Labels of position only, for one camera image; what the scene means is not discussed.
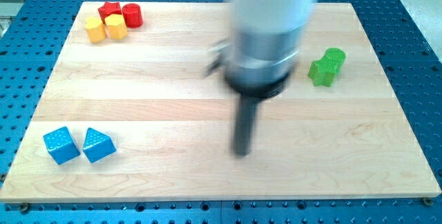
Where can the right board clamp screw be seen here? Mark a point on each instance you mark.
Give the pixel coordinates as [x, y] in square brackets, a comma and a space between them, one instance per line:
[428, 202]

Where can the left board clamp screw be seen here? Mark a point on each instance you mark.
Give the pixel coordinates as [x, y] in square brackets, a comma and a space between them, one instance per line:
[24, 208]

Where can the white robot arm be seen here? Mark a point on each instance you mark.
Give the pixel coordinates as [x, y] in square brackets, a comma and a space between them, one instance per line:
[269, 16]

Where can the yellow hexagon block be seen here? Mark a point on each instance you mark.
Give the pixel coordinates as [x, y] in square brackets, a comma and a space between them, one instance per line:
[116, 26]

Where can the green star block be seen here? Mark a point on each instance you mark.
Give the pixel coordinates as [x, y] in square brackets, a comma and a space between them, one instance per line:
[322, 72]

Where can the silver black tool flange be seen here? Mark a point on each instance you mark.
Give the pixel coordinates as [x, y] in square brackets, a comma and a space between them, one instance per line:
[256, 64]

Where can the yellow heart block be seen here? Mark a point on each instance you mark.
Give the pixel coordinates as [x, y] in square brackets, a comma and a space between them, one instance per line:
[95, 29]

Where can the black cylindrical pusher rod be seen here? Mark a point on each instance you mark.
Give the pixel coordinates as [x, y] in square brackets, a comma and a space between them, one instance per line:
[244, 124]

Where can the blue cube block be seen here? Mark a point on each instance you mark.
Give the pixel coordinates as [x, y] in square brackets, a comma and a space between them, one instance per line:
[60, 145]

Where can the blue triangular prism block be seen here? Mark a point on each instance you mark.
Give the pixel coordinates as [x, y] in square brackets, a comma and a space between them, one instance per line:
[97, 145]

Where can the board clamp screw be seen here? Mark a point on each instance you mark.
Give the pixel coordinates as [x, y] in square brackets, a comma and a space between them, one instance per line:
[428, 202]
[24, 208]

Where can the green cylinder block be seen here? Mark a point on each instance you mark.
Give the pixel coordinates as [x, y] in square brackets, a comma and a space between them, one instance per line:
[337, 56]

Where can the red cylinder block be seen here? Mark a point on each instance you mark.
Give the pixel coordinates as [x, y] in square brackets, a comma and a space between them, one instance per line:
[132, 15]

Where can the red star block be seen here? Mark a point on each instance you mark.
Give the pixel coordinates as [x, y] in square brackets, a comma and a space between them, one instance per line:
[109, 8]

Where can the wooden board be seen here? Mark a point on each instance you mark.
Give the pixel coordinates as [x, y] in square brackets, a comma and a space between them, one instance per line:
[171, 125]

